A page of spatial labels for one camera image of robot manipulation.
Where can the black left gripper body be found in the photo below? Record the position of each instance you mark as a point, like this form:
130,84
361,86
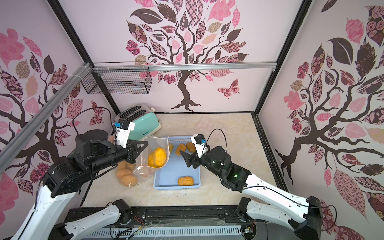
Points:
118,154

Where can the aluminium rail back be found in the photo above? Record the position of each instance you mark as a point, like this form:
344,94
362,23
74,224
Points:
189,67

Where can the wrinkled orange potato top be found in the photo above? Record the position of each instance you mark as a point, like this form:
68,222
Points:
128,181

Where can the yellow-green potato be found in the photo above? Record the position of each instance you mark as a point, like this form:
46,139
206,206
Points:
171,147

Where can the aluminium rail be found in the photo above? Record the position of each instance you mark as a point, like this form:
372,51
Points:
13,148
189,67

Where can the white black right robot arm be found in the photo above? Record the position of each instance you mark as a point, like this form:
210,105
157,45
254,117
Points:
265,202

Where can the black wire wall basket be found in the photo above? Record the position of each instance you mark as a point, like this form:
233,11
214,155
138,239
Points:
118,78

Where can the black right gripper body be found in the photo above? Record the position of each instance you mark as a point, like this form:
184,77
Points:
195,159

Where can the mint green silver toaster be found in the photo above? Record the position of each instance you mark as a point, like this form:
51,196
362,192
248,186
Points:
145,119

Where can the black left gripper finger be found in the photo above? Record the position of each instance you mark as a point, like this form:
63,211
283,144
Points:
139,144
134,155

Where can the clear blue zipper bag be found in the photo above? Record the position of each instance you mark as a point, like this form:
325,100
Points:
136,172

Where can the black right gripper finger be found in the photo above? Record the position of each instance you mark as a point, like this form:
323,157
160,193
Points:
188,162
187,156

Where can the black base frame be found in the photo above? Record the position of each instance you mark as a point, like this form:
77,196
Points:
186,214

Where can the orange potato tall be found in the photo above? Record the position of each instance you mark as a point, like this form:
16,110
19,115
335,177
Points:
123,172

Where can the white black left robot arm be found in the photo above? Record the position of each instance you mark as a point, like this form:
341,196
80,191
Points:
64,179

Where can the aluminium rail left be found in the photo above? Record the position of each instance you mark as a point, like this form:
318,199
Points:
13,148

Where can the light blue perforated plastic basket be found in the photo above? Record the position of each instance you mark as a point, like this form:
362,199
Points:
167,177

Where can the clear pink zipper bag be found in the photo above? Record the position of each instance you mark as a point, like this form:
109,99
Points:
154,142

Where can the brown potato right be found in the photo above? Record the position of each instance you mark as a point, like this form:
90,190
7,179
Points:
191,147

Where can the white slotted cable duct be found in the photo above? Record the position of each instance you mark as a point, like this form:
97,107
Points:
169,233

